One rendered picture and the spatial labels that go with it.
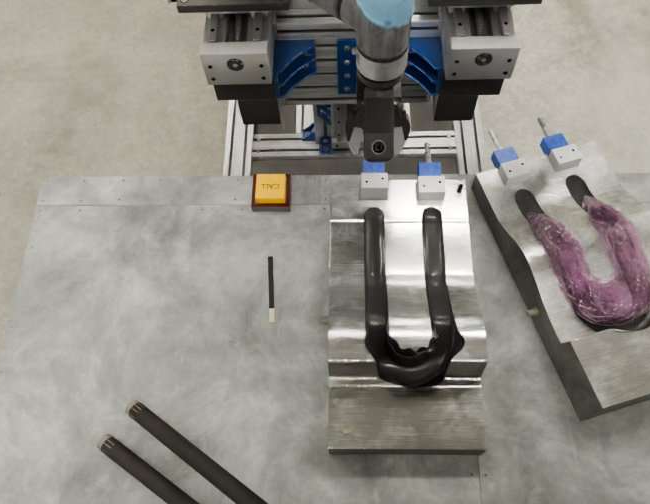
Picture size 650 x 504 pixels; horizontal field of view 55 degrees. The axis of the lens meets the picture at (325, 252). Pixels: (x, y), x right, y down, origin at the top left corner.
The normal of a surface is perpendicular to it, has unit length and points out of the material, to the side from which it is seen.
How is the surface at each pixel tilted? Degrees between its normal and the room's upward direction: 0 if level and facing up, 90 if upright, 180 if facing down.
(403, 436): 0
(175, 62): 0
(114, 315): 0
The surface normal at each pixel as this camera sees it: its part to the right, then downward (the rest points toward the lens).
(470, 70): 0.00, 0.90
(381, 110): -0.07, 0.06
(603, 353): -0.04, -0.44
